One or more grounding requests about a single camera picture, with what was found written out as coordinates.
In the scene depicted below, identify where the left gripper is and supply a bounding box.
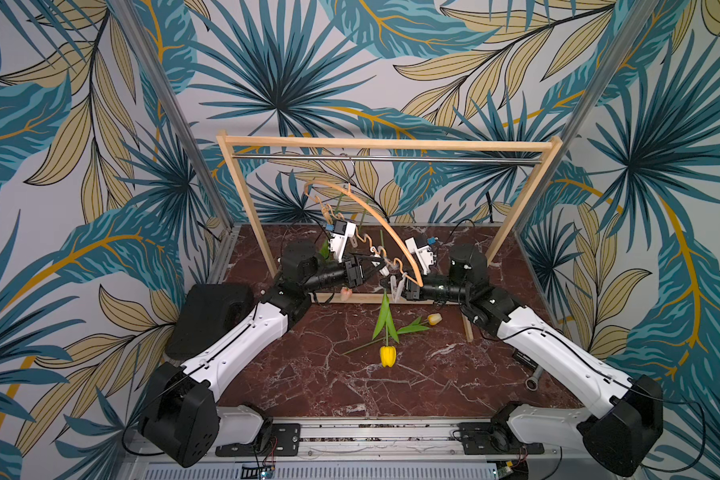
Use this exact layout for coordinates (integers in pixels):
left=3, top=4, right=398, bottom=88
left=303, top=251, right=387, bottom=293

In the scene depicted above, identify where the orange cream tulip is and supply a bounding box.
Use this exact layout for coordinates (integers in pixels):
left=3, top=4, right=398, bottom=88
left=343, top=313, right=442, bottom=355

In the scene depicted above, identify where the cream white tulip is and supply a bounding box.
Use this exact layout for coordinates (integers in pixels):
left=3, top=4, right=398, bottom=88
left=319, top=239, right=333, bottom=261

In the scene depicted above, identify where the yellow tulip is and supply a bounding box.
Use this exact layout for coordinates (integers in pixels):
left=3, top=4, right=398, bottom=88
left=372, top=290, right=399, bottom=368

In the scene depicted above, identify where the curved wooden clip hanger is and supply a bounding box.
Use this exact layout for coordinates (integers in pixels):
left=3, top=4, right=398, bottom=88
left=303, top=153, right=426, bottom=301

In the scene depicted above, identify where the pink tulip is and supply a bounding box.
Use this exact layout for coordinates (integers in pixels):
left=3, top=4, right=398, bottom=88
left=340, top=287, right=353, bottom=302

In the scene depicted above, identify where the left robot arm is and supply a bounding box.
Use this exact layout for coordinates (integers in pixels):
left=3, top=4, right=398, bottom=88
left=136, top=241, right=386, bottom=467

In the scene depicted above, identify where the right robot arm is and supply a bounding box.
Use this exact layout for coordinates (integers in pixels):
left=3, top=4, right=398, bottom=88
left=400, top=244, right=664, bottom=477

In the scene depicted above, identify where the wooden clothes rack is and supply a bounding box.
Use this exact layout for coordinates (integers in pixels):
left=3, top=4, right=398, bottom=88
left=217, top=133, right=562, bottom=341

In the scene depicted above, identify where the silver wrench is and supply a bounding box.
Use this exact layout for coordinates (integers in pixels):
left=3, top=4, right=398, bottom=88
left=525, top=366, right=544, bottom=392

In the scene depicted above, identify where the black plastic case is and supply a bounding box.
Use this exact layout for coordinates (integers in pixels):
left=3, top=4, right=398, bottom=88
left=165, top=283, right=254, bottom=362

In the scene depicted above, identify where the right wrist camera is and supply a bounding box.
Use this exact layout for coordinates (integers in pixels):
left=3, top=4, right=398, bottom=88
left=405, top=235, right=436, bottom=275

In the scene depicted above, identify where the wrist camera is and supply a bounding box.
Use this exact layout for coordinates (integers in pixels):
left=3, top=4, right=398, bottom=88
left=405, top=235, right=436, bottom=275
left=328, top=219, right=357, bottom=262

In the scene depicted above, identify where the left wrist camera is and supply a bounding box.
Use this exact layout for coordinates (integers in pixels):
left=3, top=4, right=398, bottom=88
left=328, top=219, right=357, bottom=262

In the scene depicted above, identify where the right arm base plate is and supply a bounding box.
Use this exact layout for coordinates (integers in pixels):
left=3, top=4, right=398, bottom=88
left=454, top=422, right=545, bottom=457

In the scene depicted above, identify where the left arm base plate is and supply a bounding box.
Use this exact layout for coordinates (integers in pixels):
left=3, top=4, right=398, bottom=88
left=215, top=423, right=301, bottom=460

